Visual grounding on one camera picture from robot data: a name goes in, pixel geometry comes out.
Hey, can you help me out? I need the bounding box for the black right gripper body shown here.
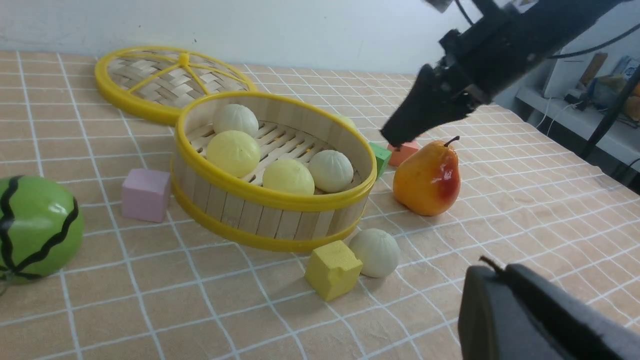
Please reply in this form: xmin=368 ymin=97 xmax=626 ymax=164
xmin=434 ymin=13 xmax=546 ymax=113

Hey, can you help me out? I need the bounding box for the white bun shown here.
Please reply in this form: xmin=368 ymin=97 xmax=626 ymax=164
xmin=349 ymin=228 xmax=401 ymax=278
xmin=212 ymin=104 xmax=259 ymax=138
xmin=307 ymin=150 xmax=354 ymax=193

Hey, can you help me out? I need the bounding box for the checkered beige tablecloth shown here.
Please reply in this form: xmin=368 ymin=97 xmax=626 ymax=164
xmin=1 ymin=51 xmax=640 ymax=360

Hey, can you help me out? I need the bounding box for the green foam cube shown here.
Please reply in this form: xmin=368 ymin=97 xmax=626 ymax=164
xmin=369 ymin=142 xmax=392 ymax=180

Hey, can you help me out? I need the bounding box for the orange foam cube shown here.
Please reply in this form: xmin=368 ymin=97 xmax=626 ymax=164
xmin=387 ymin=141 xmax=421 ymax=167

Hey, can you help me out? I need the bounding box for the yellow bun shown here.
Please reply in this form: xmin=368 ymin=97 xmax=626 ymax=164
xmin=338 ymin=115 xmax=358 ymax=130
xmin=262 ymin=158 xmax=315 ymax=196
xmin=205 ymin=130 xmax=261 ymax=178

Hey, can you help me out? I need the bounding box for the orange toy pear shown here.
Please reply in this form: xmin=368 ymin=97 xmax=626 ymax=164
xmin=392 ymin=136 xmax=461 ymax=217

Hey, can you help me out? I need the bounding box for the pink foam cube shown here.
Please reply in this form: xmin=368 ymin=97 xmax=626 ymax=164
xmin=121 ymin=168 xmax=170 ymax=223

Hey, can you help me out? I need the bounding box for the white background shelf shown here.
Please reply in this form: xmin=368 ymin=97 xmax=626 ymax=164
xmin=515 ymin=86 xmax=640 ymax=164

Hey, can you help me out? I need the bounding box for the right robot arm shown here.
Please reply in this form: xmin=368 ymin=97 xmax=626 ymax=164
xmin=381 ymin=0 xmax=620 ymax=148

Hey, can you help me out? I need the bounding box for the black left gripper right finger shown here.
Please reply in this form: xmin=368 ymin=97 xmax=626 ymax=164
xmin=503 ymin=264 xmax=639 ymax=360

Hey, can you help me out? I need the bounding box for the yellow foam cube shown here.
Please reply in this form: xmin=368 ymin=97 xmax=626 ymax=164
xmin=304 ymin=241 xmax=363 ymax=302

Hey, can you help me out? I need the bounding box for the green toy watermelon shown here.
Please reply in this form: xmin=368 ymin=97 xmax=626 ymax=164
xmin=0 ymin=175 xmax=85 ymax=293

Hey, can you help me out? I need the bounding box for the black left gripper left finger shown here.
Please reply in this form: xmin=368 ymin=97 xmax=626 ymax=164
xmin=458 ymin=255 xmax=569 ymax=360

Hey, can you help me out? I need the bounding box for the bamboo steamer lid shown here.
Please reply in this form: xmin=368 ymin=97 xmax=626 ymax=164
xmin=94 ymin=46 xmax=257 ymax=126

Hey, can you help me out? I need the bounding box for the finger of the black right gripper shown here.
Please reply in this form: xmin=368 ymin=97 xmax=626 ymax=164
xmin=395 ymin=64 xmax=468 ymax=121
xmin=380 ymin=100 xmax=476 ymax=148

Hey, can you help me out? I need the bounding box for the bamboo steamer tray yellow rim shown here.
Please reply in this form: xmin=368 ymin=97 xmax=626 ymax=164
xmin=170 ymin=91 xmax=378 ymax=252

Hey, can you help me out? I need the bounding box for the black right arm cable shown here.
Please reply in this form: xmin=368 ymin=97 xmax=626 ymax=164
xmin=452 ymin=0 xmax=640 ymax=60

